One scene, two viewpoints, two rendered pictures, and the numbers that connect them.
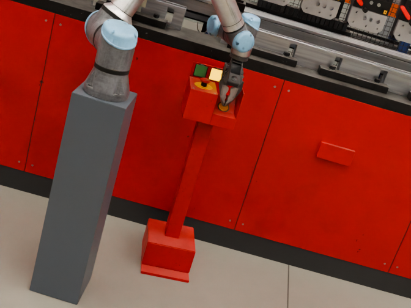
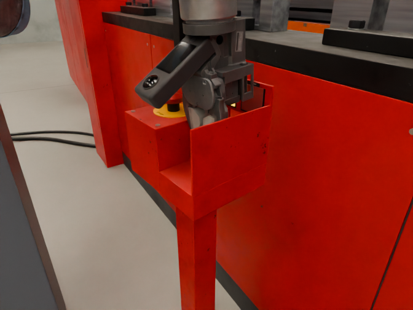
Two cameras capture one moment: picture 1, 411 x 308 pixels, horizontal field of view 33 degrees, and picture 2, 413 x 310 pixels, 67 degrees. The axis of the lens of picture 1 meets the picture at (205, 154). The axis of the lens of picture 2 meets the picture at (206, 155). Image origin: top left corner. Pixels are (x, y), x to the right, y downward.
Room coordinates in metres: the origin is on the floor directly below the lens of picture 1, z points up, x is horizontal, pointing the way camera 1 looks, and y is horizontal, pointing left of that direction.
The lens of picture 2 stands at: (2.30, -0.40, 0.97)
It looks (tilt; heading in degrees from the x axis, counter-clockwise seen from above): 28 degrees down; 61
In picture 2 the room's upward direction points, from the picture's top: straight up
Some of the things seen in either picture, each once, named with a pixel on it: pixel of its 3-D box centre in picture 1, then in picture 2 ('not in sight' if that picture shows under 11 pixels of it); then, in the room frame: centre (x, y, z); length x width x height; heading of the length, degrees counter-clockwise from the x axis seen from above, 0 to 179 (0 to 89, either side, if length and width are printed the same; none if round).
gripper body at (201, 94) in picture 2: (234, 68); (215, 64); (2.54, -0.01, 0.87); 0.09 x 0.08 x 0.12; 10
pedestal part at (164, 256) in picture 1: (167, 249); not in sight; (2.50, 0.03, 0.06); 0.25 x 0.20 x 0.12; 10
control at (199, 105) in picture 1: (213, 95); (194, 133); (2.53, 0.04, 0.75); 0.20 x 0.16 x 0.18; 100
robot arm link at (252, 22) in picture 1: (246, 29); not in sight; (2.52, -0.01, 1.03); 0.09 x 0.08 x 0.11; 121
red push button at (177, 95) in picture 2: (204, 82); (173, 104); (2.51, 0.08, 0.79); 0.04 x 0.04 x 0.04
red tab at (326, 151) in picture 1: (335, 153); not in sight; (2.77, -0.53, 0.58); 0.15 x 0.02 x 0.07; 93
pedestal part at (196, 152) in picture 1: (188, 177); (197, 277); (2.53, 0.04, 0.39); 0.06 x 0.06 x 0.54; 10
